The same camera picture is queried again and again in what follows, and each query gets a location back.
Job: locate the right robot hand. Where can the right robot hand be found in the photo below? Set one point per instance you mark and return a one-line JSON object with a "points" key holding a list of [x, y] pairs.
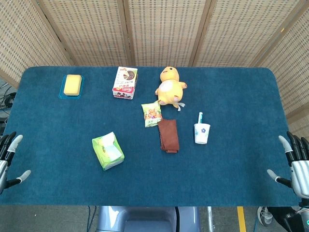
{"points": [[299, 169]]}

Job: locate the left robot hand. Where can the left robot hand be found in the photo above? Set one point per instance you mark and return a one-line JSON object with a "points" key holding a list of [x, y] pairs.
{"points": [[4, 154]]}

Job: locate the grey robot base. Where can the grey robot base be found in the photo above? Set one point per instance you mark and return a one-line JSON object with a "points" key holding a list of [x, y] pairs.
{"points": [[148, 218]]}

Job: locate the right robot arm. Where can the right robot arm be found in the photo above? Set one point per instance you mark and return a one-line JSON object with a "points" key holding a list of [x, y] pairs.
{"points": [[295, 217]]}

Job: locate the green tissue pack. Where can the green tissue pack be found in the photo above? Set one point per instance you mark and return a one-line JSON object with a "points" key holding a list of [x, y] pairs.
{"points": [[108, 154]]}

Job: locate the white paper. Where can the white paper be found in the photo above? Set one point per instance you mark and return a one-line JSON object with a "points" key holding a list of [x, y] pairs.
{"points": [[112, 146]]}

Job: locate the white sneaker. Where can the white sneaker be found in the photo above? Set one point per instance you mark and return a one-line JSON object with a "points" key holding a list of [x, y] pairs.
{"points": [[264, 215]]}

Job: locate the teal plastic tray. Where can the teal plastic tray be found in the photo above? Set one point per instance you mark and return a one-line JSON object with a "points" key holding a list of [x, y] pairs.
{"points": [[71, 87]]}

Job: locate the yellow sponge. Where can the yellow sponge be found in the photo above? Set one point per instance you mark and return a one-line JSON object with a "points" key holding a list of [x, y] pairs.
{"points": [[72, 84]]}

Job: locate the white floral paper cup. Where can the white floral paper cup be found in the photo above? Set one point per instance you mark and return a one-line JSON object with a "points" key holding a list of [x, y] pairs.
{"points": [[201, 133]]}

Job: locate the teal white toothbrush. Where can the teal white toothbrush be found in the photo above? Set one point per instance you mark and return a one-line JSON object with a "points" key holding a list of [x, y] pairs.
{"points": [[200, 117]]}

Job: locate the brown folded cloth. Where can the brown folded cloth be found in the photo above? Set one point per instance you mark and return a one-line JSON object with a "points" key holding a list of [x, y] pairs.
{"points": [[168, 136]]}

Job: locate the red white pie box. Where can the red white pie box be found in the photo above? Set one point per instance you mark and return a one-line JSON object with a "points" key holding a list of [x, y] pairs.
{"points": [[125, 82]]}

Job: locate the blue table mat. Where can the blue table mat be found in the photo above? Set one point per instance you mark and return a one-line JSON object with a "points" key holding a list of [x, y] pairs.
{"points": [[154, 154]]}

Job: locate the green snack bag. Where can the green snack bag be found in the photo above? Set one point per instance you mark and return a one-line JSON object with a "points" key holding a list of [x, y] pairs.
{"points": [[151, 114]]}

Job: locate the yellow plush toy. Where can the yellow plush toy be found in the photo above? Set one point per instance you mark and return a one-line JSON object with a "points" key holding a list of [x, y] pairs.
{"points": [[170, 86]]}

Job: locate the woven bamboo folding screen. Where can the woven bamboo folding screen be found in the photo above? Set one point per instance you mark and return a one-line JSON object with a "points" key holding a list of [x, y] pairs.
{"points": [[154, 31]]}

